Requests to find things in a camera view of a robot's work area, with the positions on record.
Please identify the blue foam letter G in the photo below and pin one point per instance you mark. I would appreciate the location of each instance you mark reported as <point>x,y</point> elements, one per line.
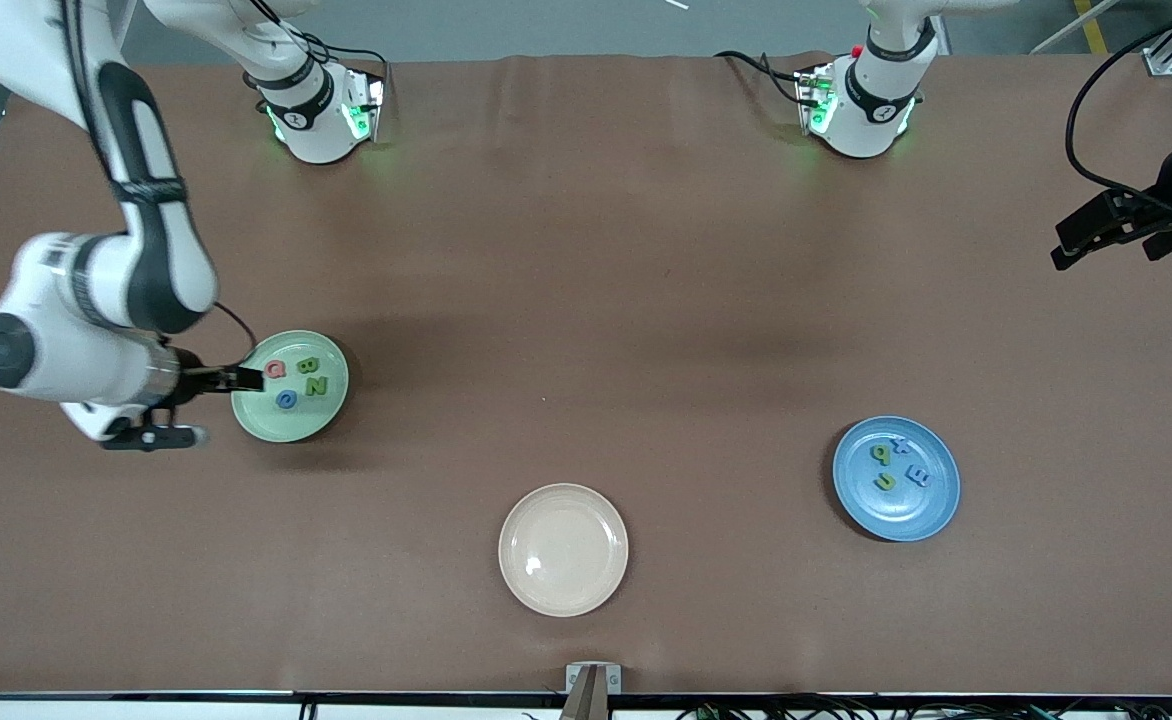
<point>287,400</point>

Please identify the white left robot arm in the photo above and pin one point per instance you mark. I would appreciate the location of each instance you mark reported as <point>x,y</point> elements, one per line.
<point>876,110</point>

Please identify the blue foam letter m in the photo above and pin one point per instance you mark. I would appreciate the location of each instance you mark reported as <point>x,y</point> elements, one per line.
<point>919,478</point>

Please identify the pink foam letter Q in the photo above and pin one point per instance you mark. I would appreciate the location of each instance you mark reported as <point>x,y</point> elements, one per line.
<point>275,371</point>

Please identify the black table edge rail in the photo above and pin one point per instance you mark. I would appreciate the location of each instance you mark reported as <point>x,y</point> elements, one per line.
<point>246,695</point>

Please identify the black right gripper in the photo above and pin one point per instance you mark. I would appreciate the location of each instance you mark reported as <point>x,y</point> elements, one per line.
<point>189,381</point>

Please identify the light green plate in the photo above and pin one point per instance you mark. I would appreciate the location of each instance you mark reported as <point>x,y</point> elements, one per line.
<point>326,420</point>

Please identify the green foam letter Z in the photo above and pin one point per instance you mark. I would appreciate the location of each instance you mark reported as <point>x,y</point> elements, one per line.
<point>318,386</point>

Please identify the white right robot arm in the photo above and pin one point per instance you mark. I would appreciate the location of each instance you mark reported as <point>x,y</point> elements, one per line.
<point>156,250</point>

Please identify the brown table mat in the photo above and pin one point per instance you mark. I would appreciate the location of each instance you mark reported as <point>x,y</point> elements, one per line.
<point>646,200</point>

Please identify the beige plate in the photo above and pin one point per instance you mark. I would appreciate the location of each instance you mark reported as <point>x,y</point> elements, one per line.
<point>563,550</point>

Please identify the silver camera mount bracket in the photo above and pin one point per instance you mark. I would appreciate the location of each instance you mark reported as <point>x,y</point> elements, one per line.
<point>593,680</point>

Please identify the green foam letter n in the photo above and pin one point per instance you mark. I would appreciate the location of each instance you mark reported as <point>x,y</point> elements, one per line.
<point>886,481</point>

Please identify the blue plate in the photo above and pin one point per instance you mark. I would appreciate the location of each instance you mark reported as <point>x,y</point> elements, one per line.
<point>906,515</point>

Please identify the green foam letter q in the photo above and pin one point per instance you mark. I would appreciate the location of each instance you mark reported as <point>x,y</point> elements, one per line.
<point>881,455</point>

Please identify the silver base connector box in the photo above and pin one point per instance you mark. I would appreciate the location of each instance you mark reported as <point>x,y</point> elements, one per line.
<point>371,105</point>
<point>808,95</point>

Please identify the green foam letter B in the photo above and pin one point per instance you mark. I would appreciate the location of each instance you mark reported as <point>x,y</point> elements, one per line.
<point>306,365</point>

